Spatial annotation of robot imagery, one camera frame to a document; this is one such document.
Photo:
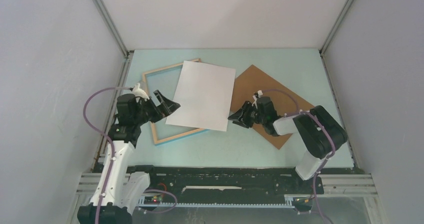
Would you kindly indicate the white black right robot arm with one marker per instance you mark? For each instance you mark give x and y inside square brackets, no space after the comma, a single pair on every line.
[320,132]

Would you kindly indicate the corner aluminium rail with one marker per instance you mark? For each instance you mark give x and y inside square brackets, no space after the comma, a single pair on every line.
[333,31]
[105,15]

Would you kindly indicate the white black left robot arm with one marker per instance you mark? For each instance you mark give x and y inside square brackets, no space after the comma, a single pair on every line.
[112,201]

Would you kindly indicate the brown frame backing board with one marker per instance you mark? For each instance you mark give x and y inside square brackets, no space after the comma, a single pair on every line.
[285,101]

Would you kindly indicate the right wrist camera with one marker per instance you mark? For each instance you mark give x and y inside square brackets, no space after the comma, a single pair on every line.
[257,95]

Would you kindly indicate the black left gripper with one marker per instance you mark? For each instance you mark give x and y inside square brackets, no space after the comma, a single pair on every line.
[166,107]

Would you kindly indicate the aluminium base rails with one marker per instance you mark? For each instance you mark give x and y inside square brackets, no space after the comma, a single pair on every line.
[337,182]

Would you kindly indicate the right corner aluminium rail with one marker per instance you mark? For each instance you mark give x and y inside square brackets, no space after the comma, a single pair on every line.
[333,31]

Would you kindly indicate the white cable duct strip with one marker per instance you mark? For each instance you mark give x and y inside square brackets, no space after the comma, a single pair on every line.
[286,204]

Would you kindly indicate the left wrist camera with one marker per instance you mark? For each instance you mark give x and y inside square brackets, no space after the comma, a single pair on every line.
[140,92]

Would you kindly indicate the hot air balloon photo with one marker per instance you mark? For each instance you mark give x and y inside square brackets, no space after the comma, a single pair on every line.
[204,92]

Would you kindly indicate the left corner aluminium rail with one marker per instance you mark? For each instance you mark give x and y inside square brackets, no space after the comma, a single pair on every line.
[105,15]

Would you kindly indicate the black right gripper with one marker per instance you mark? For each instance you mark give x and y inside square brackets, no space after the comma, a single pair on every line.
[243,120]

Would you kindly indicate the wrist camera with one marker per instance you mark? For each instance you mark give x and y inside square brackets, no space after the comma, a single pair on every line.
[140,92]
[257,95]

